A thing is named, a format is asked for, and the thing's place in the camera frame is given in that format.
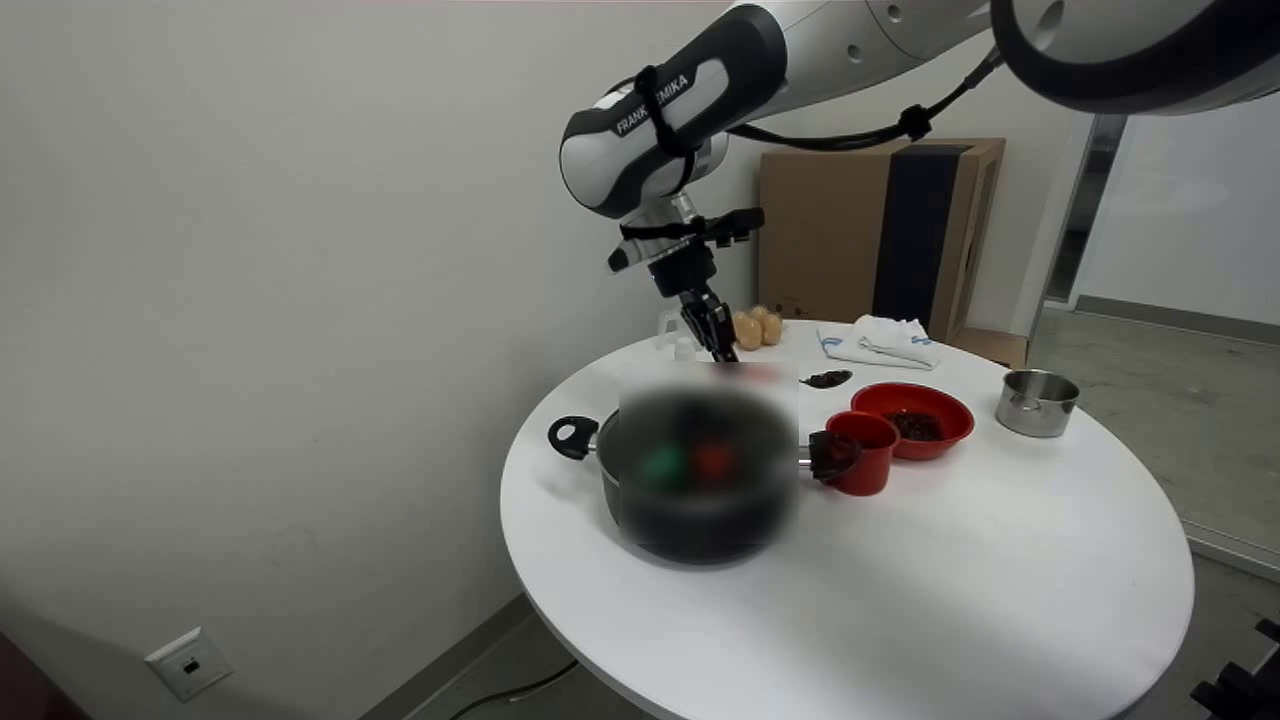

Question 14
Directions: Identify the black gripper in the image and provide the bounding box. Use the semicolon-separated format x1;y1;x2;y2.
648;239;747;382

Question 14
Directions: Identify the red-handled metal spoon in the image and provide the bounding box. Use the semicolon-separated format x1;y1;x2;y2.
713;359;855;393

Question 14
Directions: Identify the red enamel mug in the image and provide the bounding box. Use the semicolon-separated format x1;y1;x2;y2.
809;407;904;500

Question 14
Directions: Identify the red bowl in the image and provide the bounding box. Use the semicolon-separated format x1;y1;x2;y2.
849;382;980;466

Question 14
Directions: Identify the glass pot lid black knob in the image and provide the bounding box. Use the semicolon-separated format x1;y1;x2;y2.
590;382;805;514

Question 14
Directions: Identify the red toy tomato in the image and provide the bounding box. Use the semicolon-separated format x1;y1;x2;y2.
688;437;741;485

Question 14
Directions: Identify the large cardboard box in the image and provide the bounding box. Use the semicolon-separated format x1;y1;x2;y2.
750;136;1008;335

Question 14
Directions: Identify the green toy vegetable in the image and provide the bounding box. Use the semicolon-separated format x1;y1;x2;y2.
636;439;695;490

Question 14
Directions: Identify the white cloth blue print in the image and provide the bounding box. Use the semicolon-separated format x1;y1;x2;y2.
813;314;940;375

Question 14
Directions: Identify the black cooking pot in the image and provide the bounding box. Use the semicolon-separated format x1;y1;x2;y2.
542;382;814;570

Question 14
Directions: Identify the black flat panel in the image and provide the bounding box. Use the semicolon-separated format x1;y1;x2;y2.
873;140;969;334

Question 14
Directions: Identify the small stainless steel pot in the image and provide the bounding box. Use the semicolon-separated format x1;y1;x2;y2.
991;364;1083;439

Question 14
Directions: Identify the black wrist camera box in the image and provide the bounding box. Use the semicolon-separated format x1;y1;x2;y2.
608;205;772;276

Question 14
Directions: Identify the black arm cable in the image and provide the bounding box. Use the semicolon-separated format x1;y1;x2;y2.
725;46;1010;154

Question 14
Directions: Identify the black floor cable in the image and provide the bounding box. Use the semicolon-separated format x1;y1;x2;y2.
443;657;578;720

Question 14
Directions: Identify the white wall outlet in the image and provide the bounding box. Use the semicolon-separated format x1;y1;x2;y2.
140;624;231;703

